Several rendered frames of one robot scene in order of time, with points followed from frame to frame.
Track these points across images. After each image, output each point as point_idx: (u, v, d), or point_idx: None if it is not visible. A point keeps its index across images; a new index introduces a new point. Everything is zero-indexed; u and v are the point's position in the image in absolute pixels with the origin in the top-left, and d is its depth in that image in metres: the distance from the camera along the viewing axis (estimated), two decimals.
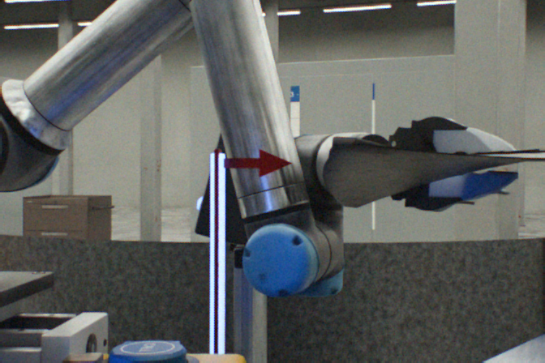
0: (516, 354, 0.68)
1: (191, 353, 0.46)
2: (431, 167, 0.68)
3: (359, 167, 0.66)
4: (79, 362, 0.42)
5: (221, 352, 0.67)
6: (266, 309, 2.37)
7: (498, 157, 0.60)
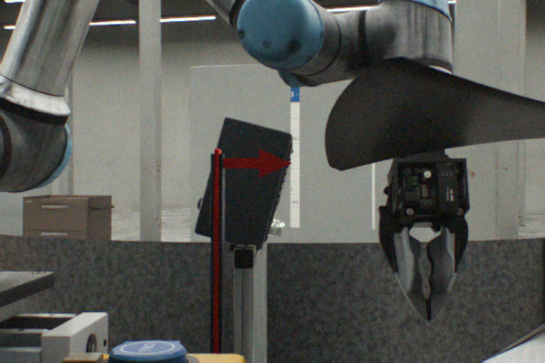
0: (516, 354, 0.68)
1: (191, 353, 0.46)
2: (541, 335, 0.82)
3: None
4: (79, 362, 0.42)
5: (221, 352, 0.67)
6: (266, 309, 2.37)
7: (530, 338, 0.74)
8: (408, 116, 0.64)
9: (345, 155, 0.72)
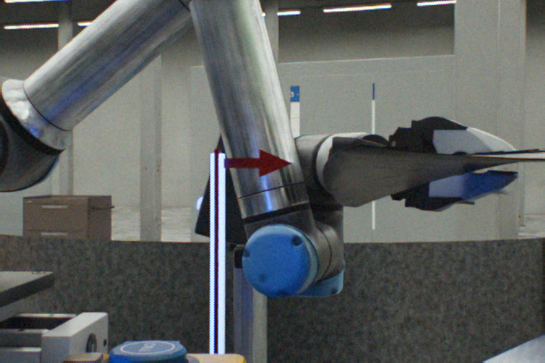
0: (516, 354, 0.68)
1: (191, 353, 0.46)
2: None
3: None
4: (79, 362, 0.42)
5: (221, 352, 0.67)
6: (266, 309, 2.37)
7: None
8: (395, 170, 0.68)
9: (354, 197, 0.77)
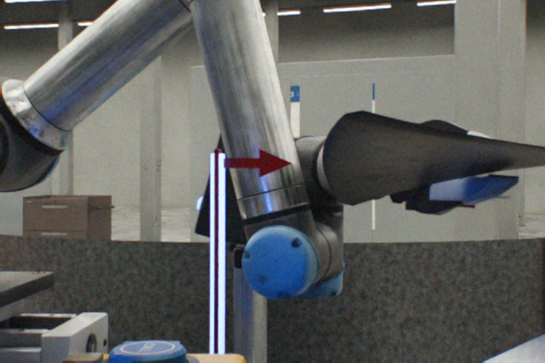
0: (516, 354, 0.68)
1: (191, 353, 0.46)
2: None
3: None
4: (79, 362, 0.42)
5: (221, 352, 0.67)
6: (266, 309, 2.37)
7: None
8: (395, 157, 0.68)
9: (351, 191, 0.77)
